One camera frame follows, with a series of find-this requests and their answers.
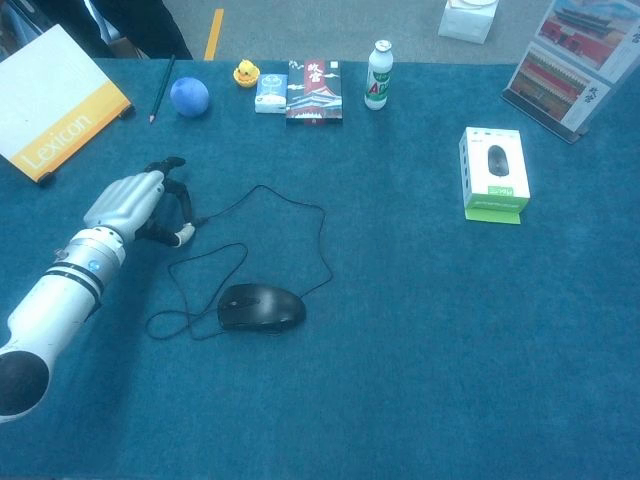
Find white box on floor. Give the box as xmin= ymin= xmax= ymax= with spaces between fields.
xmin=437 ymin=0 xmax=500 ymax=46

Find green pencil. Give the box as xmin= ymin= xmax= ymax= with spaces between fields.
xmin=147 ymin=53 xmax=177 ymax=125

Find yellow duck toy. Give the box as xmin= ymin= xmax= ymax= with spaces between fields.
xmin=232 ymin=59 xmax=260 ymax=89

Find dark palace print box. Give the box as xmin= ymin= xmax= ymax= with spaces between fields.
xmin=285 ymin=58 xmax=345 ymax=126

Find white green mouse packaging box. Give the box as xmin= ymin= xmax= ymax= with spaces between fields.
xmin=458 ymin=126 xmax=532 ymax=226

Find person in black clothing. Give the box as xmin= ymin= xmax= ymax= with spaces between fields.
xmin=0 ymin=0 xmax=194 ymax=61

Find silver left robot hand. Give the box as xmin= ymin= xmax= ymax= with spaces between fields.
xmin=82 ymin=156 xmax=197 ymax=249

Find white yellow Lexicon book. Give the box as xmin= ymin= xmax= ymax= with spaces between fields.
xmin=0 ymin=23 xmax=132 ymax=184

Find black mouse cable with USB plug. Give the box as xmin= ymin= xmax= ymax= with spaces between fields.
xmin=145 ymin=184 xmax=334 ymax=342

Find purple-blue ball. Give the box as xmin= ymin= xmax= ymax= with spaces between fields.
xmin=170 ymin=75 xmax=210 ymax=119

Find white drink bottle green label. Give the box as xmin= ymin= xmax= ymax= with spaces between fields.
xmin=363 ymin=39 xmax=394 ymax=112

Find yellow floor tape strip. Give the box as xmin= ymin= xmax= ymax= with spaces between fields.
xmin=203 ymin=8 xmax=225 ymax=62

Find striped box at corner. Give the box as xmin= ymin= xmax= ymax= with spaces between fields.
xmin=501 ymin=0 xmax=640 ymax=145

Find white blue tissue pack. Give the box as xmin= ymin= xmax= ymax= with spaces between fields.
xmin=254 ymin=72 xmax=290 ymax=115

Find black book stand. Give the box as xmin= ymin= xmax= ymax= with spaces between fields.
xmin=37 ymin=103 xmax=137 ymax=188

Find black computer mouse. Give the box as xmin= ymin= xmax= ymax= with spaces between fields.
xmin=217 ymin=283 xmax=307 ymax=334

